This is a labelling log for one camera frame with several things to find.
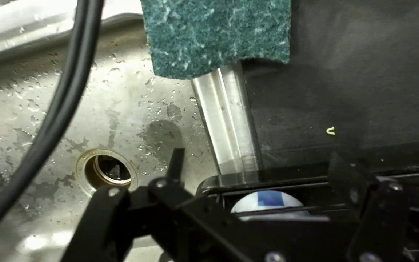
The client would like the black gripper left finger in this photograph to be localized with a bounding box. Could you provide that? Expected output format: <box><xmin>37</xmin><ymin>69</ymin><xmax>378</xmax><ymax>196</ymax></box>
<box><xmin>61</xmin><ymin>149</ymin><xmax>248</xmax><ymax>262</ymax></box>

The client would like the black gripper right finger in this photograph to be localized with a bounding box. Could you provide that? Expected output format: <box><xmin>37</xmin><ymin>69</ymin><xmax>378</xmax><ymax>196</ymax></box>
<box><xmin>327</xmin><ymin>154</ymin><xmax>419</xmax><ymax>262</ymax></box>

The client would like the green yellow sponge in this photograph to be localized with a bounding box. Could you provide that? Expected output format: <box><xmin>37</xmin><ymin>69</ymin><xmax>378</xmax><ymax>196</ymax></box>
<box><xmin>141</xmin><ymin>0</ymin><xmax>292</xmax><ymax>79</ymax></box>

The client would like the stainless steel sink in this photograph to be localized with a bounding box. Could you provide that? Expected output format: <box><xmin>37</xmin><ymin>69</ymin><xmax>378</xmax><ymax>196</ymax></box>
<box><xmin>0</xmin><ymin>9</ymin><xmax>261</xmax><ymax>262</ymax></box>

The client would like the black wire dish rack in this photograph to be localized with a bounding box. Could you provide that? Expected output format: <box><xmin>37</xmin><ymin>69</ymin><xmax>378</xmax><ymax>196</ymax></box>
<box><xmin>196</xmin><ymin>167</ymin><xmax>419</xmax><ymax>220</ymax></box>

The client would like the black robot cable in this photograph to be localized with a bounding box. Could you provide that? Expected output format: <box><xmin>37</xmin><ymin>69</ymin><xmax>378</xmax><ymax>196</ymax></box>
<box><xmin>0</xmin><ymin>0</ymin><xmax>106</xmax><ymax>247</ymax></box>

